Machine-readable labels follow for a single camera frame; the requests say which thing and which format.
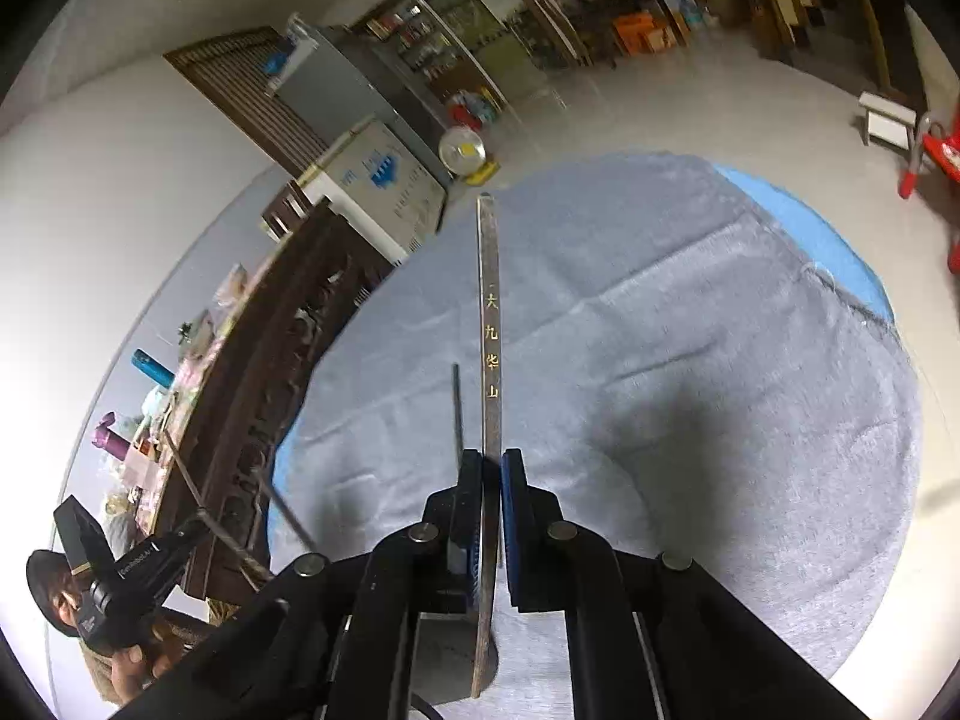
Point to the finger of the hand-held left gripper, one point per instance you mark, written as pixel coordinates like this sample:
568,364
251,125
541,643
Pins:
184,540

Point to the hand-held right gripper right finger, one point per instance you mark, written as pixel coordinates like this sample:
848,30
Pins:
514,510

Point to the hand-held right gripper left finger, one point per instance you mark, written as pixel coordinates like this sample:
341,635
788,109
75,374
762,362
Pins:
471,517

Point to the thin grey chopstick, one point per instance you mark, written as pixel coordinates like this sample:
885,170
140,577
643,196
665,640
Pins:
225,532

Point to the metal utensil holder cup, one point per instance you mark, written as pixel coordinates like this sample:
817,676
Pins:
442,652

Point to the person's left hand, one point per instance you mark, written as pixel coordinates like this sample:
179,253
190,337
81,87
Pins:
142,671

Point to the person's head with dark hat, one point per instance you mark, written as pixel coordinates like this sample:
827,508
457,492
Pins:
52,592

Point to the purple water bottle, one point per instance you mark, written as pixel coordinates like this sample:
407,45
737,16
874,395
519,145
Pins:
112,436

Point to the teal water bottle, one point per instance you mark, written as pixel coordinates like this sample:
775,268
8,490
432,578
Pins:
154,366

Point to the carved dark wooden table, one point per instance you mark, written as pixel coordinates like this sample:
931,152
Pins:
277,360

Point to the grey towel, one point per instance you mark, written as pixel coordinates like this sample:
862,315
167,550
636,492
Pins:
675,360

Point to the pink bowl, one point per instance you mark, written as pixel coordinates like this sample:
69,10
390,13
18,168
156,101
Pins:
234,286

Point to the wooden chair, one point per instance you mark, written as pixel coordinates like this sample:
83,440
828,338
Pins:
285,210

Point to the white chest freezer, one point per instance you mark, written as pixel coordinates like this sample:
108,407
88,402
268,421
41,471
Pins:
375,180

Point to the yellow floor fan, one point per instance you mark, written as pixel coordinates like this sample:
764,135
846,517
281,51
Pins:
461,150

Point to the blue water jug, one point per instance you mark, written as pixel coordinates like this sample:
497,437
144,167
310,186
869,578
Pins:
484,109
690,11

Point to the blue round table cover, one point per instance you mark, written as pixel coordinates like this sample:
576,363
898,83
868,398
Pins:
810,225

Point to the grey refrigerator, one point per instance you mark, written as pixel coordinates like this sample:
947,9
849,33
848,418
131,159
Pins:
337,90

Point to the brown slatted wooden door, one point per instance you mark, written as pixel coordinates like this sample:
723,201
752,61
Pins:
240,90

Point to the glass display cabinet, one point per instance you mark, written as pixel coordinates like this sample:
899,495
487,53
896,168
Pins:
442,37

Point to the orange cardboard box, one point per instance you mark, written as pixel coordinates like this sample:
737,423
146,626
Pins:
634,31

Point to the dark wooden side table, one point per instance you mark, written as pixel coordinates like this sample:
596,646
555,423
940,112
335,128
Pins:
592,7

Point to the small white stool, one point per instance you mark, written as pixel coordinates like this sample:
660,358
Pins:
889,116

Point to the red toy tricycle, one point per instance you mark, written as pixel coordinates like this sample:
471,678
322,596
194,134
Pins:
937,157

